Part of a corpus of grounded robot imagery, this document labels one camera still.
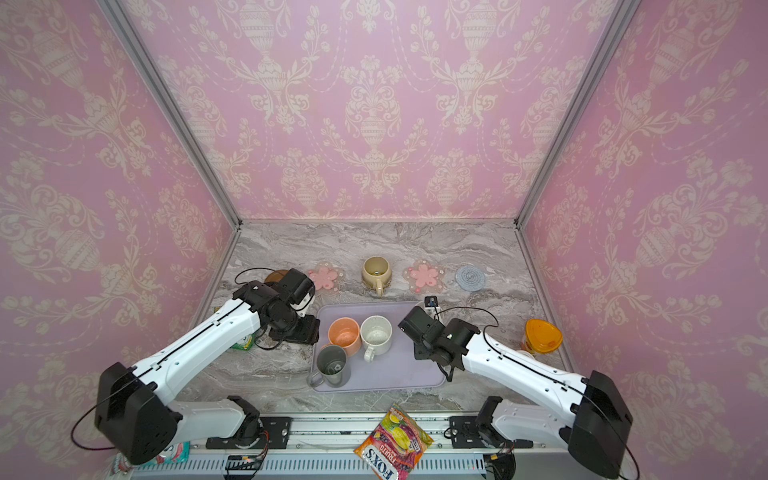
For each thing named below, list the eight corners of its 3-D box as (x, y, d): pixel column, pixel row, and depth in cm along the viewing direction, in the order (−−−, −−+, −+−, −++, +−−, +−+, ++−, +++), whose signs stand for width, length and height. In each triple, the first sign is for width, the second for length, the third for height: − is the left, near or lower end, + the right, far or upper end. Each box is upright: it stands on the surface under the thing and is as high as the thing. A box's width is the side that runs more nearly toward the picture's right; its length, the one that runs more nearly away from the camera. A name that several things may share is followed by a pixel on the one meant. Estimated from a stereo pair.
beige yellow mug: (357, 293, 102) (355, 278, 95) (370, 267, 109) (369, 252, 102) (382, 301, 100) (381, 286, 93) (393, 274, 107) (393, 259, 100)
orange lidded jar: (514, 354, 89) (527, 338, 80) (520, 333, 93) (533, 316, 85) (542, 367, 87) (559, 352, 78) (547, 345, 91) (563, 329, 82)
